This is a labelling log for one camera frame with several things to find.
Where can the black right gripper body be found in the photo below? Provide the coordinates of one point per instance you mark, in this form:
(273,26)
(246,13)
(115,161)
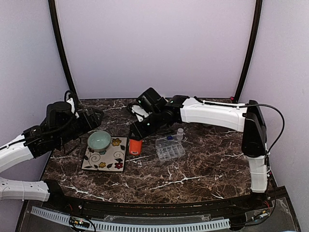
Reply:
(155,122)

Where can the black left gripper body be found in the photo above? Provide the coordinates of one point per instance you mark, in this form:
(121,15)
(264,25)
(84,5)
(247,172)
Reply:
(68,134)

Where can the small white dropper bottle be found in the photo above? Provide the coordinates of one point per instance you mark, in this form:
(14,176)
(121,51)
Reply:
(180,134)

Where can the clear plastic pill organizer box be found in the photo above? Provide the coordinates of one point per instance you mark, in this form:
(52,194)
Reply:
(168,149)

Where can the orange bottle with grey lid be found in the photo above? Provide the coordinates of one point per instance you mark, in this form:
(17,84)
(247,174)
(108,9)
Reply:
(135,147)

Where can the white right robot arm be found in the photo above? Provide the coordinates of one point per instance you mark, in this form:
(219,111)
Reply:
(246,118)

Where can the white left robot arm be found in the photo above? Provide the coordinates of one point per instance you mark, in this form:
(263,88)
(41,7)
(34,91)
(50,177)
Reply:
(31,144)

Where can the green bowl on plate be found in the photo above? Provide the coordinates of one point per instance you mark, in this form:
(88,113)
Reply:
(99,140)

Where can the floral square plate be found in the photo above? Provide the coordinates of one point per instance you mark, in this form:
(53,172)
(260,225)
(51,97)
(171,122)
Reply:
(111,160)

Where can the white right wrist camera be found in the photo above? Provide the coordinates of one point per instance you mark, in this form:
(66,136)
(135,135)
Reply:
(139,112)

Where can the white slotted cable duct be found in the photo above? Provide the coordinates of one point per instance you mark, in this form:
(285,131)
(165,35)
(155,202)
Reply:
(133,224)

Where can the black left frame post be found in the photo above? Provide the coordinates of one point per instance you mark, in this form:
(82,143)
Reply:
(60,46)

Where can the black frame post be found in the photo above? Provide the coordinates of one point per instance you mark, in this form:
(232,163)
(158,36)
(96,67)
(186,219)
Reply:
(250,49)
(60,46)

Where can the black front table rail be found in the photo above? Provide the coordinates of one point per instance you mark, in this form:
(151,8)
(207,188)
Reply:
(89,208)

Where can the black right frame post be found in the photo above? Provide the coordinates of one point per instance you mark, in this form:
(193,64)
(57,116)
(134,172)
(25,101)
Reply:
(250,49)

